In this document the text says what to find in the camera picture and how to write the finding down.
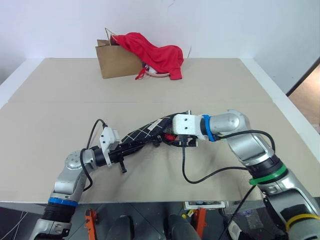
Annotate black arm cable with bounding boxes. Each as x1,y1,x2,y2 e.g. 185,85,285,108
79,119,109,193
180,129,276,185

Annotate orange metal stand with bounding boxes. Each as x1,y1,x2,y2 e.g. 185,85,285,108
84,208,98,240
192,207,208,236

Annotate red cloth garment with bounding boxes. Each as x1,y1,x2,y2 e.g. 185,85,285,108
110,31,185,81

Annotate white box under table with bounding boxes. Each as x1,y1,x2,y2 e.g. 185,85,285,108
183,199,227,210

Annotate white pink-rimmed object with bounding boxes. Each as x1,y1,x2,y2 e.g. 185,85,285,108
143,64,171,78

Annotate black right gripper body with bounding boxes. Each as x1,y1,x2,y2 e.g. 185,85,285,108
173,134,199,148

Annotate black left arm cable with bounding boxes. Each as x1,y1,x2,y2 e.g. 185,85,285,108
79,119,109,193

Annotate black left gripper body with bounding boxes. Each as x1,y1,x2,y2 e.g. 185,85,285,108
109,142,134,165

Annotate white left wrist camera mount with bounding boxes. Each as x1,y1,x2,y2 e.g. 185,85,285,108
99,127,123,168

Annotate black grid pouch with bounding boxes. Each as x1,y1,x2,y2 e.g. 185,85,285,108
121,109,194,151

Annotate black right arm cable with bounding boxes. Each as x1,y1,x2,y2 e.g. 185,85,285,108
180,129,276,185

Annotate dark rounded shape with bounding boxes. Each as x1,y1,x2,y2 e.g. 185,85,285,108
115,214,135,240
166,213,202,240

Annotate brown paper bag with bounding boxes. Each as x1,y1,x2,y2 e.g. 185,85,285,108
94,27,146,80

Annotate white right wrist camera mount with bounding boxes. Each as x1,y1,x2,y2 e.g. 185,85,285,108
172,113,209,140

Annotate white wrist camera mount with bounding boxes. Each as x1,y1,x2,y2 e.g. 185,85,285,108
99,127,123,168
172,113,209,140

